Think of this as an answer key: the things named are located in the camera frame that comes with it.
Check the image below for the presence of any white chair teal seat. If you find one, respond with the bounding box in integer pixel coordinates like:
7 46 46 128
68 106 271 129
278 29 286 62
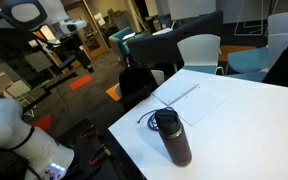
225 12 288 83

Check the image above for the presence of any blue coiled cable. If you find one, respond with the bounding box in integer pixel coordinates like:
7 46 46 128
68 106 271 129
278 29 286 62
136 106 176 132

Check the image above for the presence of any white whiteboard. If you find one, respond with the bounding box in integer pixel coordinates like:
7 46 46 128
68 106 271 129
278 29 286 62
166 0 217 22

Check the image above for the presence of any white plastic chair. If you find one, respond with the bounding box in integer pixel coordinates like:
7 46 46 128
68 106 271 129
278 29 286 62
176 33 225 76

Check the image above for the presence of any white wire frame stand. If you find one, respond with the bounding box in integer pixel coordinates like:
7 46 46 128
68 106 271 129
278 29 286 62
233 0 280 37

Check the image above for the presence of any black tripod stand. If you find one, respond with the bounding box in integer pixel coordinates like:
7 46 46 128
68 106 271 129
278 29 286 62
21 71 79 114

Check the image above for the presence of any small white chair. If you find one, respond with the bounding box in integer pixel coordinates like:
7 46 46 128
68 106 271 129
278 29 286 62
150 69 166 86

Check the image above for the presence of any brown metal bottle black lid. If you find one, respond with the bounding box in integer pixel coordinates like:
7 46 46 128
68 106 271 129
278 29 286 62
154 109 193 167

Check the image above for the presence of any wooden door with window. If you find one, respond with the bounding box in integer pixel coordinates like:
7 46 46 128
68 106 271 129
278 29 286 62
61 1 109 60

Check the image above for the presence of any teal armchair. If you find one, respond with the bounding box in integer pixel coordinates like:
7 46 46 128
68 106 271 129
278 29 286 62
108 26 149 63

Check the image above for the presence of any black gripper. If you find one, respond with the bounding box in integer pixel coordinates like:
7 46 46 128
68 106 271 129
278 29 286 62
58 33 95 74

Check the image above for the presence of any small white paper sheet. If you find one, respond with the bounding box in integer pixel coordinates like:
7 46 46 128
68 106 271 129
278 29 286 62
151 77 200 107

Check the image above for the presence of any dark grey sofa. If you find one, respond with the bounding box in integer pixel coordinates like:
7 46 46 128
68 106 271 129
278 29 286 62
126 10 225 66

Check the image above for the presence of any large white paper sheet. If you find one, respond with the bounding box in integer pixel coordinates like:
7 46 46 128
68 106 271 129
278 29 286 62
169 85 230 127

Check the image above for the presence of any red handled clamp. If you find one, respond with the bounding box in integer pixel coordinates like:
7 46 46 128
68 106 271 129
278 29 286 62
88 146 113 167
79 124 102 140

